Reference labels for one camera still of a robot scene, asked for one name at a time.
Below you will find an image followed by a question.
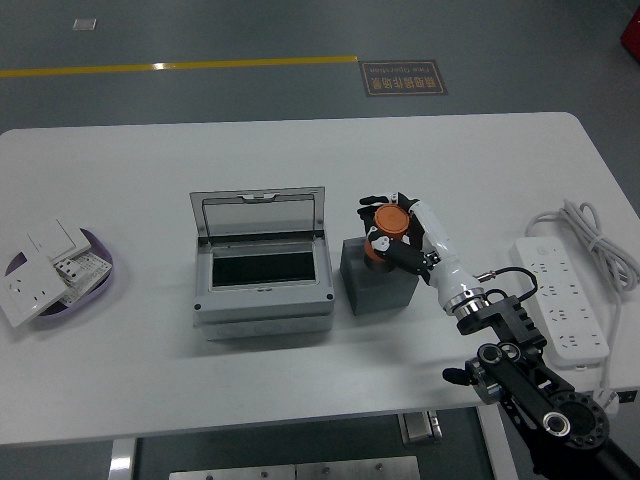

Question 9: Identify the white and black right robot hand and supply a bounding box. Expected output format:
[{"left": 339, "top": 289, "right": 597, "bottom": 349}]
[{"left": 357, "top": 191, "right": 484, "bottom": 314}]

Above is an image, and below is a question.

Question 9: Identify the orange cylinder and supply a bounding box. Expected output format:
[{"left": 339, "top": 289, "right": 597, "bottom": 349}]
[{"left": 363, "top": 202, "right": 412, "bottom": 275}]

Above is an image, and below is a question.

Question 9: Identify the grey box with clear lid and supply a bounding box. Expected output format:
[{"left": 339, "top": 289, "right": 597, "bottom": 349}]
[{"left": 188, "top": 186, "right": 335, "bottom": 344}]

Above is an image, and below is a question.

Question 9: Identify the grey cube with round hole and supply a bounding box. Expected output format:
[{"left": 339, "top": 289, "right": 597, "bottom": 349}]
[{"left": 339, "top": 237, "right": 420, "bottom": 317}]

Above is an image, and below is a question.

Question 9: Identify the white power strip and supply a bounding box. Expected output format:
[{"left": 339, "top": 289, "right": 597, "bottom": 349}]
[{"left": 508, "top": 234, "right": 611, "bottom": 371}]

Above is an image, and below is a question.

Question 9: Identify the white table leg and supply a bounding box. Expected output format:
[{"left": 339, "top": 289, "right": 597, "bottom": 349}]
[
  {"left": 107, "top": 438, "right": 139, "bottom": 480},
  {"left": 474, "top": 405, "right": 519, "bottom": 480}
]

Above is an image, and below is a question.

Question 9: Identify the brown floor sign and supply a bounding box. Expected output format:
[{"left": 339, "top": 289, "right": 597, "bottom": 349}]
[{"left": 359, "top": 59, "right": 449, "bottom": 98}]

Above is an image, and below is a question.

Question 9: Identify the red object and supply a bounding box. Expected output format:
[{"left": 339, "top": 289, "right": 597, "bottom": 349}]
[{"left": 619, "top": 8, "right": 640, "bottom": 54}]

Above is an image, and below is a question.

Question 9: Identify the purple oval tray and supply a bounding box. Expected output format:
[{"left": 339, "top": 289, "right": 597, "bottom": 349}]
[{"left": 3, "top": 227, "right": 117, "bottom": 331}]

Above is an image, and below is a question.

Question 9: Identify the white socket insert with holes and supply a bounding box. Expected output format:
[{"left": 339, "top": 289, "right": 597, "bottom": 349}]
[{"left": 59, "top": 249, "right": 114, "bottom": 307}]

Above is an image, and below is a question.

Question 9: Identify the small white socket module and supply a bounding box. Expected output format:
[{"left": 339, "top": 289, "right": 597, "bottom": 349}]
[{"left": 52, "top": 257, "right": 84, "bottom": 287}]

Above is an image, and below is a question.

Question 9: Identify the grey under-table bracket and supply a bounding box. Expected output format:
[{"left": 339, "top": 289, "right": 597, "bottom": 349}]
[{"left": 398, "top": 410, "right": 444, "bottom": 445}]

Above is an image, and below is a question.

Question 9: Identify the grey metal base plate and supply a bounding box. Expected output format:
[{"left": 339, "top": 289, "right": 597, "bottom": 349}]
[{"left": 168, "top": 455, "right": 421, "bottom": 480}]

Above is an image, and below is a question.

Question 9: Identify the white wall switch panel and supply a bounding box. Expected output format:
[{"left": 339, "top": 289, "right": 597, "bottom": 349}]
[{"left": 13, "top": 217, "right": 95, "bottom": 262}]

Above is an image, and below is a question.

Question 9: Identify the white wall socket panel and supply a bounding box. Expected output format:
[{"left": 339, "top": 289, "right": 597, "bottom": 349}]
[{"left": 0, "top": 251, "right": 70, "bottom": 330}]

